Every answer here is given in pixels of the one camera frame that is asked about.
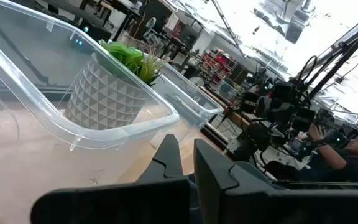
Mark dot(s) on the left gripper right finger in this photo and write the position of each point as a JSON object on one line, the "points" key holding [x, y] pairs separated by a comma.
{"points": [[259, 205]]}

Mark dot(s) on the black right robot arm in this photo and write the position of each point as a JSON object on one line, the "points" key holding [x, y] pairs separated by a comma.
{"points": [[281, 112]]}

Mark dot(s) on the red parts storage rack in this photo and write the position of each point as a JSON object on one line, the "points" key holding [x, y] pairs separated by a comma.
{"points": [[216, 65]]}

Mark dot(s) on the black aluminium rig frame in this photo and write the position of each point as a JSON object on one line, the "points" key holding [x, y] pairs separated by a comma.
{"points": [[340, 59]]}

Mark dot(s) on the person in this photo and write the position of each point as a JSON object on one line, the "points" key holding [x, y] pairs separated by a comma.
{"points": [[353, 168]]}

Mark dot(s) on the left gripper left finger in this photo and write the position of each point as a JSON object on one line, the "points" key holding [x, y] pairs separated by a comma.
{"points": [[120, 202]]}

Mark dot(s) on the grey geometric plant pot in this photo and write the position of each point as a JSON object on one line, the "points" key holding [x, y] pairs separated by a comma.
{"points": [[104, 99]]}

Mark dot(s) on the green artificial plant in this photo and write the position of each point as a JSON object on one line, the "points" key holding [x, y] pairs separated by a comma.
{"points": [[129, 57]]}

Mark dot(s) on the clear plastic storage bin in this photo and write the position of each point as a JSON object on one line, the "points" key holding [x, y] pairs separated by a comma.
{"points": [[197, 105], [42, 109]]}

